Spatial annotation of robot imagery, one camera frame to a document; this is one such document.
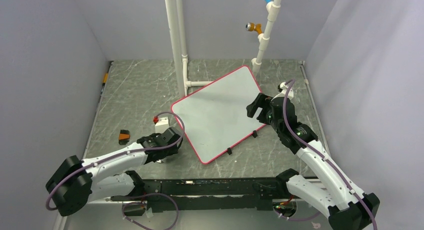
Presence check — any pink framed whiteboard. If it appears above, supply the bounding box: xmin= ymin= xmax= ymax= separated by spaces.
xmin=171 ymin=65 xmax=264 ymax=164

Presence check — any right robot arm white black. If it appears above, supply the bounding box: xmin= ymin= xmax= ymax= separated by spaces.
xmin=246 ymin=93 xmax=380 ymax=230

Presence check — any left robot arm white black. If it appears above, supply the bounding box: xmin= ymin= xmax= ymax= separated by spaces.
xmin=45 ymin=127 xmax=183 ymax=217

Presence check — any orange black whiteboard eraser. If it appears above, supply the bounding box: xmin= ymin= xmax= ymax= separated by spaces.
xmin=118 ymin=129 xmax=131 ymax=145

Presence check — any orange tab on table edge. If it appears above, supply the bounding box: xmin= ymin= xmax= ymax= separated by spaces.
xmin=102 ymin=73 xmax=109 ymax=86

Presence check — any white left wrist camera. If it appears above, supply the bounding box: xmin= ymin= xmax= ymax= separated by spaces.
xmin=153 ymin=116 xmax=170 ymax=134

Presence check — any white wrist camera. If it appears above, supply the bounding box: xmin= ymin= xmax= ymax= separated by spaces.
xmin=275 ymin=82 xmax=294 ymax=100
xmin=153 ymin=116 xmax=170 ymax=134

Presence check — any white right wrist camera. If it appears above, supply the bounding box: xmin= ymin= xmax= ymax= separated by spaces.
xmin=275 ymin=82 xmax=294 ymax=100

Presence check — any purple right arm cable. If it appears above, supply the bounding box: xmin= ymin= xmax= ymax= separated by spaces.
xmin=273 ymin=78 xmax=379 ymax=230

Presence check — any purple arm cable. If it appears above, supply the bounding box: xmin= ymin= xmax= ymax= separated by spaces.
xmin=273 ymin=78 xmax=379 ymax=230
xmin=45 ymin=112 xmax=186 ymax=230

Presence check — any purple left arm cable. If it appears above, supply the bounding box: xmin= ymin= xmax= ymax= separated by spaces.
xmin=45 ymin=112 xmax=186 ymax=230

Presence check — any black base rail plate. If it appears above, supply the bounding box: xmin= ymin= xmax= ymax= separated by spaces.
xmin=110 ymin=177 xmax=290 ymax=213

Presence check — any orange camera on pipe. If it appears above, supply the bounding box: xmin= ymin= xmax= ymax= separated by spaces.
xmin=245 ymin=22 xmax=263 ymax=35

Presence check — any aluminium extrusion rail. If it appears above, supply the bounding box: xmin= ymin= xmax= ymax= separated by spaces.
xmin=61 ymin=177 xmax=351 ymax=206

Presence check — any white PVC pipe frame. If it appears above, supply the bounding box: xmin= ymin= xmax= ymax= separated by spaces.
xmin=164 ymin=0 xmax=282 ymax=96

